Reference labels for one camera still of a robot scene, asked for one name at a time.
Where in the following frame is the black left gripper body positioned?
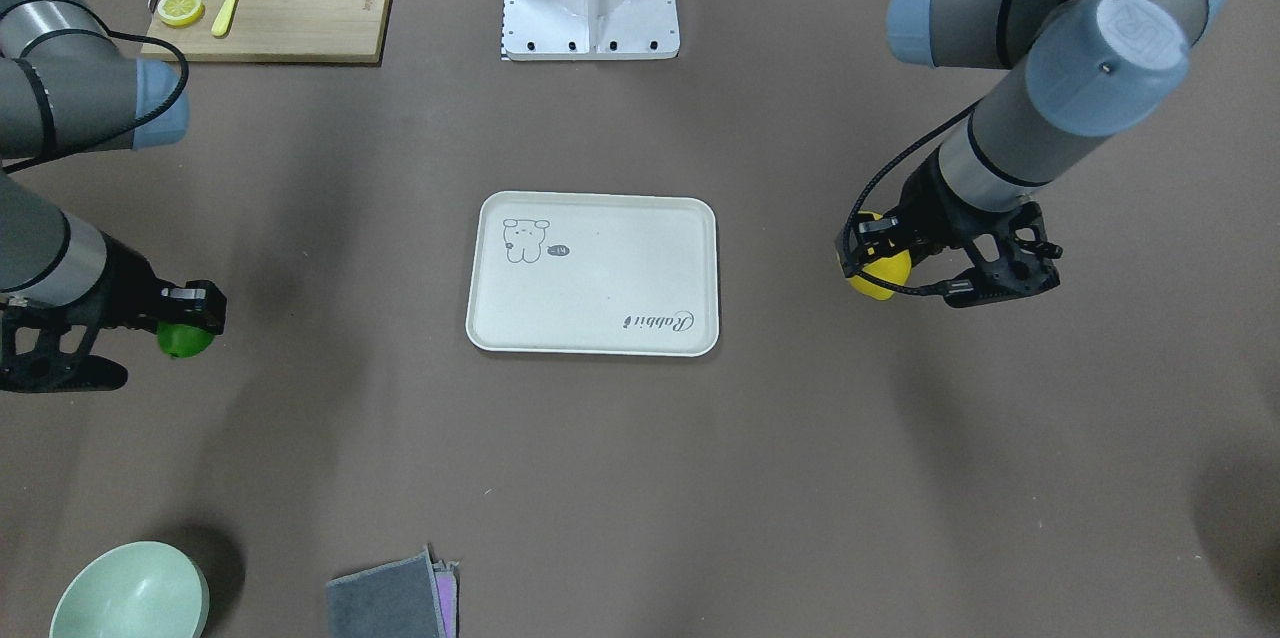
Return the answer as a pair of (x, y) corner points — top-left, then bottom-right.
(884, 149), (1062, 309)

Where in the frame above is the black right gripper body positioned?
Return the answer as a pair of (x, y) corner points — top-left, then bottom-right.
(1, 236), (166, 395)

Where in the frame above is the yellow lemon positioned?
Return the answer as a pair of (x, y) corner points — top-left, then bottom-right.
(836, 228), (913, 301)

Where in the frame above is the green lime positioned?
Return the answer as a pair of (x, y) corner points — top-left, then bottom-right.
(155, 322), (215, 359)

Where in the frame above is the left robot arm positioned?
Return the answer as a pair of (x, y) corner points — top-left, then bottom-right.
(835, 0), (1226, 307)

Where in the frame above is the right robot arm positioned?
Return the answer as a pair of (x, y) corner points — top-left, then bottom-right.
(1, 0), (227, 395)

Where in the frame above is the white rabbit tray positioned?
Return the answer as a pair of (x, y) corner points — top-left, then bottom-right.
(465, 191), (721, 357)

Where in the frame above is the mint green bowl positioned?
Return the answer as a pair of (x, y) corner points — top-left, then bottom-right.
(47, 541), (211, 637)

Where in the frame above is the wooden cutting board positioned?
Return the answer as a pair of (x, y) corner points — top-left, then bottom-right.
(147, 0), (392, 65)

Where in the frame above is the grey folded cloth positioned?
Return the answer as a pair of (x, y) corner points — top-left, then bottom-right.
(325, 546), (460, 637)

